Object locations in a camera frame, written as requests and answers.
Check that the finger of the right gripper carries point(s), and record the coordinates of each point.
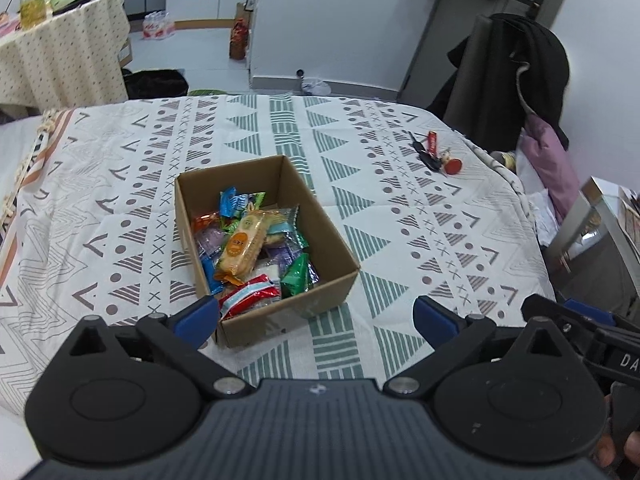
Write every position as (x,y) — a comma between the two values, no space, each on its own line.
(576,321)

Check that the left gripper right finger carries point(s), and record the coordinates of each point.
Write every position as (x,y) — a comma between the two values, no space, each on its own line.
(436,324)

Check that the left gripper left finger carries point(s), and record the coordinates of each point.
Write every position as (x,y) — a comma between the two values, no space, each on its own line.
(196,323)

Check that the red white snack packet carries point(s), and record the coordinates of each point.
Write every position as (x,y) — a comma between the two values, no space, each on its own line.
(254,293)

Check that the orange cracker pack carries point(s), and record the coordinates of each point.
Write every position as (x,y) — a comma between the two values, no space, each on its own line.
(244,245)

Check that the orange snack packet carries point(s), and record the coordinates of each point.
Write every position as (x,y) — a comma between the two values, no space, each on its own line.
(203,221)

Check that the dark green snack packet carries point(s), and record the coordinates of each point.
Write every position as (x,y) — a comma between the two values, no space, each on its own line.
(300,277)

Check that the blue green snack packet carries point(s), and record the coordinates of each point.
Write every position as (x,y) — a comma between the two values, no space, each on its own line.
(234,205)

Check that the purple small snack packet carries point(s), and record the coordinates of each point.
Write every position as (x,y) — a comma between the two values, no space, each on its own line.
(212,240)

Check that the purple wafer snack pack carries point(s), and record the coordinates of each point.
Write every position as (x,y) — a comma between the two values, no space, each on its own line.
(277,259)

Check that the teal band cookie pack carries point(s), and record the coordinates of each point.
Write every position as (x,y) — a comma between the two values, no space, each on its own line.
(283,228)

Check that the person's right hand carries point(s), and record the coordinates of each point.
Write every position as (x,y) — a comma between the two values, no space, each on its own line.
(617,451)

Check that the grey side table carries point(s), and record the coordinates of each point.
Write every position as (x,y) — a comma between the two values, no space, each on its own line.
(594,257)

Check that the brown cardboard box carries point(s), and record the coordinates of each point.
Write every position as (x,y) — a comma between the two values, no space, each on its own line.
(198,192)

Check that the patterned bed cover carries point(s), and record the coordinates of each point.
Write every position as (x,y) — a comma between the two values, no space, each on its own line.
(389,204)

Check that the red key tag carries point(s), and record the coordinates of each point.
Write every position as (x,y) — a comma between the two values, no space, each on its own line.
(431,144)

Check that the black bag on floor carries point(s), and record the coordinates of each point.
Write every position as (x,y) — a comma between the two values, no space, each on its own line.
(154,84)

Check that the black jacket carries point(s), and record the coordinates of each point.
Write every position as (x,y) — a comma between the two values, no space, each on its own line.
(510,67)

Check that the brown drink bottle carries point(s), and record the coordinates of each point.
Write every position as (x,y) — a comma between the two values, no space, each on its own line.
(238,40)

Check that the dotted tablecloth table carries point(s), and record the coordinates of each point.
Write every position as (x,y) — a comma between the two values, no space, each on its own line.
(69,60)

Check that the water bottle pack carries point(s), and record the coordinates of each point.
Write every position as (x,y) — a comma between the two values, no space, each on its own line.
(158,25)

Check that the red round keychain charm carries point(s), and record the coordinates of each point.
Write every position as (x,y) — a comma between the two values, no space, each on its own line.
(450,164)

